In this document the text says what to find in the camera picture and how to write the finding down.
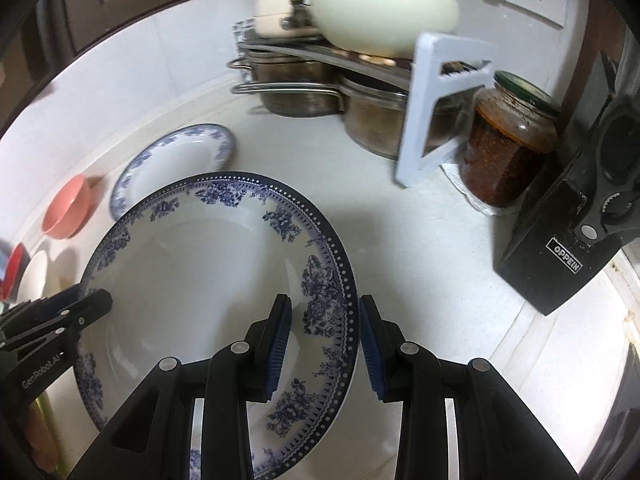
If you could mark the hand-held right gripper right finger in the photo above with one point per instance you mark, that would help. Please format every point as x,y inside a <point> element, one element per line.
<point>372,355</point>

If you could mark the wide steel pot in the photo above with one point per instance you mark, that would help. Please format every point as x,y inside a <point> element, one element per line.
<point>370,120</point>

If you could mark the small blue floral plate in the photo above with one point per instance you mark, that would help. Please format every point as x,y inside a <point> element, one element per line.
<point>170,165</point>

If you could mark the white bowl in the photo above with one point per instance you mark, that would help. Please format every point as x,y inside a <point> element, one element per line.
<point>32,280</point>

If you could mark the glass jar of chili sauce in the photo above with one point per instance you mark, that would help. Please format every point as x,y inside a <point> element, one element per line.
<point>505,155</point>

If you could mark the black knife block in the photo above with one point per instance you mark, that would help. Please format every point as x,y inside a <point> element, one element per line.
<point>540,240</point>

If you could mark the white plastic bag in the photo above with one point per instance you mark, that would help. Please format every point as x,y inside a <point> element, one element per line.
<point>467,190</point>

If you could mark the white storage rack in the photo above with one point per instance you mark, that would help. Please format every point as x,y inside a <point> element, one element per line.
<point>415,125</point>

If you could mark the pink bowl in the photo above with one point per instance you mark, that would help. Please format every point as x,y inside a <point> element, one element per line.
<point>65,210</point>

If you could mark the large blue floral plate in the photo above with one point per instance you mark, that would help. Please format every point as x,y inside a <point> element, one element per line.
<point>200,270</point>

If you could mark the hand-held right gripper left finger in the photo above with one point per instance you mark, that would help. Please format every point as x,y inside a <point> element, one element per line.
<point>278,345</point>

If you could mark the red and black bowl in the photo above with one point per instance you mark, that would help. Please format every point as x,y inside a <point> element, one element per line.
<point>12,270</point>

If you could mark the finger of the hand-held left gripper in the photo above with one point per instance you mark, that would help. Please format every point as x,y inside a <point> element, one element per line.
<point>45,305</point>
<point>92,306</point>

